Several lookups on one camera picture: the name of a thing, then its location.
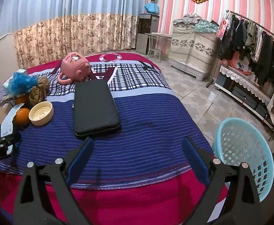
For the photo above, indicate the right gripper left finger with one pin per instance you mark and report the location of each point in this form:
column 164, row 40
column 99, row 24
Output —
column 33, row 205

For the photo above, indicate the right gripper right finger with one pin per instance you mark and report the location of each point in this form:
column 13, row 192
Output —
column 242, row 204

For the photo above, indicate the white paper wrapper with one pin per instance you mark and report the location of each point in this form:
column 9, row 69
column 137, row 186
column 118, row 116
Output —
column 7, row 123

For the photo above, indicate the whole orange fruit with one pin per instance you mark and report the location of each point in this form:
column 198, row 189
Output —
column 22, row 117

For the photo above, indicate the cream round bowl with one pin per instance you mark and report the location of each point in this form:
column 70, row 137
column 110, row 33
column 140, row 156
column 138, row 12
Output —
column 41, row 113

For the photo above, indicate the blue plastic bag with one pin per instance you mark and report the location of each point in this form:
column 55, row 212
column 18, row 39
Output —
column 23, row 86

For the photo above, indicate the teal tissue box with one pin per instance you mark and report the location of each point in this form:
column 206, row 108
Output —
column 20, row 74

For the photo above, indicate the light blue laundry basket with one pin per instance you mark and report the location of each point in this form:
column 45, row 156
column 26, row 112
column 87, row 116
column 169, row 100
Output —
column 237, row 141

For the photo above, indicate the white side cabinet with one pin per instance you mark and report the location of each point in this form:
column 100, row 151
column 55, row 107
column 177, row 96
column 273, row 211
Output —
column 8, row 59

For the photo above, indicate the black flat case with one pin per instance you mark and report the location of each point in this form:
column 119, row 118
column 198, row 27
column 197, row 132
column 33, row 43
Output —
column 95, row 113

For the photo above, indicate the low tv cabinet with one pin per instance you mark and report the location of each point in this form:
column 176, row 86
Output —
column 245, row 92

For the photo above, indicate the striped blue red bedspread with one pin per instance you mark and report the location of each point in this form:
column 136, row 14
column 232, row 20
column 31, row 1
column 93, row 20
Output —
column 137, row 174

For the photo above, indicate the blue and floral curtain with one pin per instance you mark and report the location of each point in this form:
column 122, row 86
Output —
column 46, row 30

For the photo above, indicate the patterned cloth covered cabinet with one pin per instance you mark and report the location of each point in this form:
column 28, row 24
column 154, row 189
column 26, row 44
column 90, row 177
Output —
column 193, row 52

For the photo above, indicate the clothes rack with garments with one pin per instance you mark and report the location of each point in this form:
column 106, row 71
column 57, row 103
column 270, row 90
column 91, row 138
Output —
column 237, row 32

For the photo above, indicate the pile of folded clothes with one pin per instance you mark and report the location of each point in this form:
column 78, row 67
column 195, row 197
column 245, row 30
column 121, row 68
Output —
column 194, row 21

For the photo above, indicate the grey water dispenser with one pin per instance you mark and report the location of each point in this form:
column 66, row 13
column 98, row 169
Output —
column 147, row 23

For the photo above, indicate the blue cloth covered bottle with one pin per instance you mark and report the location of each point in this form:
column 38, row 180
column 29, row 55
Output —
column 151, row 8

